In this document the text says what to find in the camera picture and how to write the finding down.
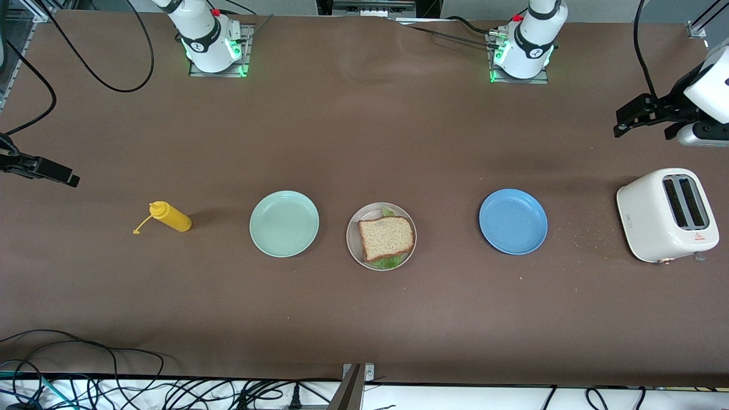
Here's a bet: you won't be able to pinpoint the blue plate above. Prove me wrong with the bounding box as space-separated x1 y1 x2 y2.
479 188 548 255

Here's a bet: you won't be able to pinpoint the beige plate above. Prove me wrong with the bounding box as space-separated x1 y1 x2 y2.
346 202 417 272

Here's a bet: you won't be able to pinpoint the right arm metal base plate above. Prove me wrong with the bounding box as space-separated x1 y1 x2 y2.
189 23 255 78

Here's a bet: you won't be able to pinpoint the aluminium table bracket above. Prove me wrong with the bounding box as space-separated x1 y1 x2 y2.
327 363 376 410

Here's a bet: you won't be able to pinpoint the yellow squeeze bottle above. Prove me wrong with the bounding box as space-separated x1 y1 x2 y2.
133 200 193 236

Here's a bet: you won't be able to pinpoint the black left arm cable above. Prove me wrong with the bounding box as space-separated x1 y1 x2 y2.
633 0 661 100

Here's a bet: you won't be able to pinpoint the brown bread slice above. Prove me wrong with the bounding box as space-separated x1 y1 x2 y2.
358 215 415 263

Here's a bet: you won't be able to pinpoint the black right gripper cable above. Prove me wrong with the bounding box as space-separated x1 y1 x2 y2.
0 40 58 137

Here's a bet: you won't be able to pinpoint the white two-slot toaster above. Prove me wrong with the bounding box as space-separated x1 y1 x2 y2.
617 168 720 264

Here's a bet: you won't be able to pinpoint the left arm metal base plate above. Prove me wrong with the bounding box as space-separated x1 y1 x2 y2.
486 30 551 85

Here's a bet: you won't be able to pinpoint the teal cable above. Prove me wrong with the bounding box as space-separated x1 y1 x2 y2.
0 370 64 410

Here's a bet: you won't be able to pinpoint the grey power strip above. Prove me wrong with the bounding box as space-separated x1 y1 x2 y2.
332 0 417 19

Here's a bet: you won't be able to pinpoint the mint green plate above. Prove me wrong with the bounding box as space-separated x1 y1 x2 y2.
249 190 320 258

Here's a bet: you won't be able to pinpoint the black floor cable loop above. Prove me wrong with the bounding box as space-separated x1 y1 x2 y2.
0 329 167 381

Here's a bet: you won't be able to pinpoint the aluminium frame rail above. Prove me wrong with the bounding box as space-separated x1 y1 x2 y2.
0 0 52 112
686 0 729 39

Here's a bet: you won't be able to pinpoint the green lettuce leaf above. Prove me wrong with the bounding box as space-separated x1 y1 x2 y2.
370 207 406 269

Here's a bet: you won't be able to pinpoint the black base supply cable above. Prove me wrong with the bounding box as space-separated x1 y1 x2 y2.
399 16 505 51

